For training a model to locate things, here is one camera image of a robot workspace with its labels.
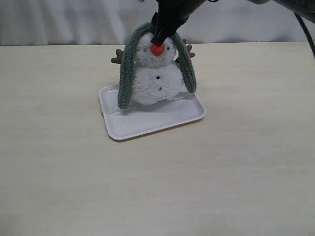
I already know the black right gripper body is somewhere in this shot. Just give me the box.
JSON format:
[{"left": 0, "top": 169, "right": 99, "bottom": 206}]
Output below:
[{"left": 151, "top": 0, "right": 206, "bottom": 34}]

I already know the white plush snowman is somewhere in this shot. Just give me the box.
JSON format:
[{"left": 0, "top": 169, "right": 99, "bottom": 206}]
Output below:
[{"left": 111, "top": 32, "right": 194, "bottom": 106}]

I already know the green knitted scarf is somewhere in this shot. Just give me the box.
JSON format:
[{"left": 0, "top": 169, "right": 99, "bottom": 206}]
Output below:
[{"left": 117, "top": 23, "right": 197, "bottom": 109}]

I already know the white plastic tray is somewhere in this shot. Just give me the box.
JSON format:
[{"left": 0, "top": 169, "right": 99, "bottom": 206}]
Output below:
[{"left": 98, "top": 85, "right": 206, "bottom": 141}]

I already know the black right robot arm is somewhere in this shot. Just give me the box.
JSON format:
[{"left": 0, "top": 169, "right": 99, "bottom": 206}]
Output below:
[{"left": 151, "top": 0, "right": 315, "bottom": 47}]

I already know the white curtain backdrop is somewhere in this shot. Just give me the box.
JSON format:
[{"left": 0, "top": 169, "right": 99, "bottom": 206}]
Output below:
[{"left": 0, "top": 0, "right": 306, "bottom": 45}]

